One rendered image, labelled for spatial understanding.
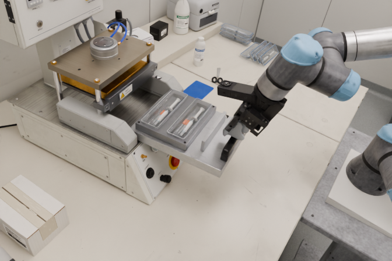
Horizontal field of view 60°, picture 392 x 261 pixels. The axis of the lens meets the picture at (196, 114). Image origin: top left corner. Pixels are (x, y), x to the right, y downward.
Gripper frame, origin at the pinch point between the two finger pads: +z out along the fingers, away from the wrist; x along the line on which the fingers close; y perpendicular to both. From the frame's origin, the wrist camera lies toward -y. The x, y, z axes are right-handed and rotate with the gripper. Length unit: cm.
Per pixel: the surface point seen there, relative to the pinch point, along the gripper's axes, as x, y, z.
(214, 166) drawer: -10.7, 3.4, 2.4
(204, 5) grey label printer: 91, -45, 23
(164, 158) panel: -3.8, -9.3, 22.5
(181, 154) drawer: -11.0, -5.7, 6.3
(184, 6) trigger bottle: 80, -51, 24
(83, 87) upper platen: -10.3, -39.9, 10.3
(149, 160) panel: -10.2, -12.5, 19.3
